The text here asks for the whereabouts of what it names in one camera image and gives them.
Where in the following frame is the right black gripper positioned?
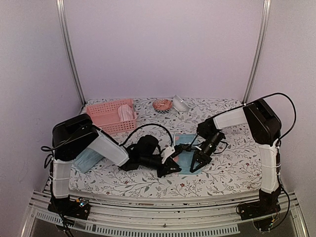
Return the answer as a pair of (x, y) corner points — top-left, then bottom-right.
(191, 132), (224, 172)

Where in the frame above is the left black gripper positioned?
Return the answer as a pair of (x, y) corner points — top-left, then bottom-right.
(140, 155), (182, 178)

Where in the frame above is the blue patterned towel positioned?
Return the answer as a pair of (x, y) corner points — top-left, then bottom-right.
(174, 134), (201, 175)

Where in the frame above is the pink terry towel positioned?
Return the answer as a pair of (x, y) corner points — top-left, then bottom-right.
(118, 104), (136, 121)

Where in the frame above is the pink plastic basket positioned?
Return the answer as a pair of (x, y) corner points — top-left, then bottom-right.
(86, 99), (137, 134)

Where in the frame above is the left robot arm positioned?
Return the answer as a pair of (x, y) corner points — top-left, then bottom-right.
(50, 114), (181, 214)

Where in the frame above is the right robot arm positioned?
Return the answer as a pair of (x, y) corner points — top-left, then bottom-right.
(190, 99), (281, 195)

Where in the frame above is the white tipped bowl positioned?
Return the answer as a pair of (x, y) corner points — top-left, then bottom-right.
(172, 95), (190, 112)

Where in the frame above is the floral table mat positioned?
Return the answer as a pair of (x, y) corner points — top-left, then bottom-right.
(69, 98), (262, 198)

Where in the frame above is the red patterned bowl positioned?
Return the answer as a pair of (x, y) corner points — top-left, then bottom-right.
(153, 99), (172, 114)

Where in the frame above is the plain teal folded towel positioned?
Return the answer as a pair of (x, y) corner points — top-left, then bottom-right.
(74, 148), (103, 173)

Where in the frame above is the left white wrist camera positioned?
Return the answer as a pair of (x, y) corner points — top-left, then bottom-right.
(161, 145), (183, 163)

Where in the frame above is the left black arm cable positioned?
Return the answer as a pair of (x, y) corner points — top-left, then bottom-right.
(40, 123), (173, 154)

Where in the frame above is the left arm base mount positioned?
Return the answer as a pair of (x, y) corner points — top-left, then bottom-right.
(47, 196), (91, 220)

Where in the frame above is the front aluminium rail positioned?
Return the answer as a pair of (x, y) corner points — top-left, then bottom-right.
(21, 191), (311, 237)

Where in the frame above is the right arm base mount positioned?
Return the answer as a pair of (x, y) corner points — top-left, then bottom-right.
(236, 190), (280, 220)

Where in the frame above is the right aluminium frame post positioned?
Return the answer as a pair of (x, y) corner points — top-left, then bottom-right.
(242, 0), (271, 104)

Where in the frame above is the aluminium frame post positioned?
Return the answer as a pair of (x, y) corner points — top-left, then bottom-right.
(56, 0), (86, 106)
(242, 0), (271, 104)

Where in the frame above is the left aluminium frame post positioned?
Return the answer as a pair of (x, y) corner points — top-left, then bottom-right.
(56, 0), (86, 106)

